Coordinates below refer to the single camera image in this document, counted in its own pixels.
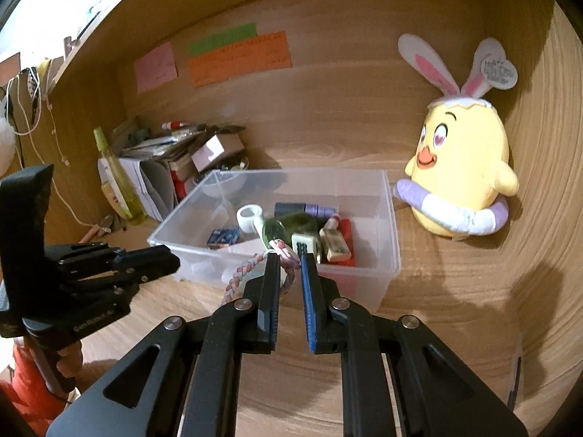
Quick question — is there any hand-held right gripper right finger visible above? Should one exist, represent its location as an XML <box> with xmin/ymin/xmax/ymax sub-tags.
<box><xmin>300</xmin><ymin>252</ymin><xmax>529</xmax><ymax>437</ymax></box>

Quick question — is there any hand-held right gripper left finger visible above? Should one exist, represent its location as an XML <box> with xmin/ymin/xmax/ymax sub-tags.
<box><xmin>46</xmin><ymin>252</ymin><xmax>282</xmax><ymax>437</ymax></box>

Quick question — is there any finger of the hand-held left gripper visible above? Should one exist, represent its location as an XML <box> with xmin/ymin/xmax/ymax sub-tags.
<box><xmin>116</xmin><ymin>254</ymin><xmax>180</xmax><ymax>287</ymax></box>
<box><xmin>107</xmin><ymin>245</ymin><xmax>172</xmax><ymax>267</ymax></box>

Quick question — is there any pink white braided bracelet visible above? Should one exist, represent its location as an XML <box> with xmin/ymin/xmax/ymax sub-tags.
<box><xmin>220</xmin><ymin>239</ymin><xmax>302</xmax><ymax>308</ymax></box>

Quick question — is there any cream bottle with red cap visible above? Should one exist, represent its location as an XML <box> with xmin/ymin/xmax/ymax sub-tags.
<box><xmin>319</xmin><ymin>216</ymin><xmax>353</xmax><ymax>263</ymax></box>

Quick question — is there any white tile with black dots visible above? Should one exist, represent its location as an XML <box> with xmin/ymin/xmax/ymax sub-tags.
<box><xmin>290</xmin><ymin>232</ymin><xmax>323</xmax><ymax>265</ymax></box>

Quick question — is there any blue black battery pack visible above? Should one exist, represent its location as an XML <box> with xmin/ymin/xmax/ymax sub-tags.
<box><xmin>207</xmin><ymin>228</ymin><xmax>241</xmax><ymax>249</ymax></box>

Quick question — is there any green glass bottle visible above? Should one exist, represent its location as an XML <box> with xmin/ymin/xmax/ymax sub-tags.
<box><xmin>262</xmin><ymin>213</ymin><xmax>317</xmax><ymax>249</ymax></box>

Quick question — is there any red packet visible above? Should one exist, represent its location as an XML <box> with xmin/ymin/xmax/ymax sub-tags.
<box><xmin>339</xmin><ymin>218</ymin><xmax>356</xmax><ymax>267</ymax></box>

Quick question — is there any white tape roll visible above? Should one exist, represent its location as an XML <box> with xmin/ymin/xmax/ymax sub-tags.
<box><xmin>236</xmin><ymin>205</ymin><xmax>265</xmax><ymax>240</ymax></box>

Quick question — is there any dark blue purple bottle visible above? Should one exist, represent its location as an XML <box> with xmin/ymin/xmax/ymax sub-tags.
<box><xmin>274</xmin><ymin>201</ymin><xmax>341</xmax><ymax>219</ymax></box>

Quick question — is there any clear plastic container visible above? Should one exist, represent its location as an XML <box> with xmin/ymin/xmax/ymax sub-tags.
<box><xmin>146</xmin><ymin>168</ymin><xmax>402</xmax><ymax>312</ymax></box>

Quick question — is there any person's left hand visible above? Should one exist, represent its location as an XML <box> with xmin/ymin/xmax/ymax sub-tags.
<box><xmin>57</xmin><ymin>339</ymin><xmax>84</xmax><ymax>383</ymax></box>

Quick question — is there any green spray bottle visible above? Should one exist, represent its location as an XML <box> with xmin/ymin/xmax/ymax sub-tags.
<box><xmin>93</xmin><ymin>126</ymin><xmax>146</xmax><ymax>226</ymax></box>

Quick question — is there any folded white paper stack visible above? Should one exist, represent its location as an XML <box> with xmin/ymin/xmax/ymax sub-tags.
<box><xmin>116</xmin><ymin>155</ymin><xmax>176</xmax><ymax>223</ymax></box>

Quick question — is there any red small box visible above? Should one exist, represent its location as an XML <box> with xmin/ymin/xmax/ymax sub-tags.
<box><xmin>172</xmin><ymin>168</ymin><xmax>194</xmax><ymax>201</ymax></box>

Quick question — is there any white fluffy object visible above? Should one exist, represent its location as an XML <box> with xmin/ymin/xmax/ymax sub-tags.
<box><xmin>0</xmin><ymin>116</ymin><xmax>20</xmax><ymax>176</ymax></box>

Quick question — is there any pile of booklets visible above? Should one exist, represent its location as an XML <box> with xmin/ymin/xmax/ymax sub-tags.
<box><xmin>116</xmin><ymin>121</ymin><xmax>247</xmax><ymax>165</ymax></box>

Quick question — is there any pink white box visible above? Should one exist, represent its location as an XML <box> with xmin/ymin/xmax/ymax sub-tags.
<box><xmin>190</xmin><ymin>133</ymin><xmax>247</xmax><ymax>173</ymax></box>

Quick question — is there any pink paper note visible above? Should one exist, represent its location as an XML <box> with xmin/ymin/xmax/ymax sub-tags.
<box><xmin>134</xmin><ymin>41</ymin><xmax>178</xmax><ymax>94</ymax></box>

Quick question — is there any yellow chick plush toy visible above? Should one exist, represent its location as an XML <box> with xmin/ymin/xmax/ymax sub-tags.
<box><xmin>394</xmin><ymin>33</ymin><xmax>521</xmax><ymax>238</ymax></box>

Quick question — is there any orange paper note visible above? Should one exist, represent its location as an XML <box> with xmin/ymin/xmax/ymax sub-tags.
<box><xmin>188</xmin><ymin>31</ymin><xmax>292</xmax><ymax>88</ymax></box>

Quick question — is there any green paper note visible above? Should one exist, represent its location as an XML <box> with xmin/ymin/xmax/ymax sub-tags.
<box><xmin>189</xmin><ymin>23</ymin><xmax>258</xmax><ymax>55</ymax></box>

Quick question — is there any white cable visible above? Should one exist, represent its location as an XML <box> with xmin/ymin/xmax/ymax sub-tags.
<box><xmin>32</xmin><ymin>66</ymin><xmax>94</xmax><ymax>229</ymax></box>

